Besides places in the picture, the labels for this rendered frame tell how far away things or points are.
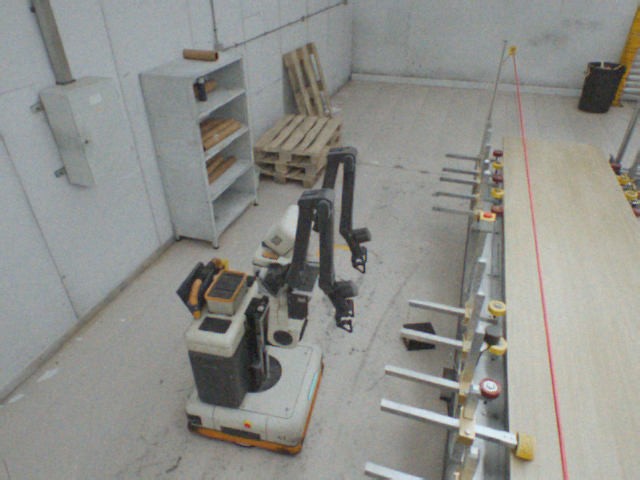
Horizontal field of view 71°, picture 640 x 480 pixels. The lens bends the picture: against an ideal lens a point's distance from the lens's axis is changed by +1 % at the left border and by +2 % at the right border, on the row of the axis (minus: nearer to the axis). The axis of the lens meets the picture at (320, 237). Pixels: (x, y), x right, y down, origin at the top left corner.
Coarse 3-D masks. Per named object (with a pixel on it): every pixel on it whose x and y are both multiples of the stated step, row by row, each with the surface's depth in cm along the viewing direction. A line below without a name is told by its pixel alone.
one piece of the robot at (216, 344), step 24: (216, 264) 240; (192, 288) 215; (240, 312) 226; (192, 336) 214; (216, 336) 212; (240, 336) 223; (192, 360) 223; (216, 360) 219; (240, 360) 228; (264, 360) 256; (216, 384) 230; (240, 384) 232
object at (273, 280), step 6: (270, 270) 188; (276, 270) 185; (264, 276) 186; (270, 276) 185; (276, 276) 184; (282, 276) 184; (264, 282) 183; (270, 282) 185; (276, 282) 184; (282, 282) 184; (270, 288) 184; (276, 288) 187
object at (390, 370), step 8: (392, 368) 190; (400, 368) 190; (392, 376) 190; (400, 376) 189; (408, 376) 187; (416, 376) 186; (424, 376) 186; (432, 384) 185; (440, 384) 183; (448, 384) 183; (456, 384) 183; (456, 392) 183; (488, 400) 179
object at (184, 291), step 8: (200, 264) 237; (192, 272) 231; (200, 272) 236; (216, 272) 241; (184, 280) 227; (192, 280) 229; (208, 280) 236; (184, 288) 222; (200, 288) 229; (208, 288) 237; (184, 296) 221; (200, 296) 230; (192, 304) 216; (200, 304) 230; (192, 312) 225
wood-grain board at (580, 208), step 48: (528, 144) 388; (576, 144) 387; (528, 192) 314; (576, 192) 313; (528, 240) 264; (576, 240) 263; (624, 240) 263; (528, 288) 227; (576, 288) 227; (624, 288) 227; (528, 336) 200; (576, 336) 200; (624, 336) 200; (528, 384) 178; (576, 384) 178; (624, 384) 178; (528, 432) 161; (576, 432) 161; (624, 432) 161
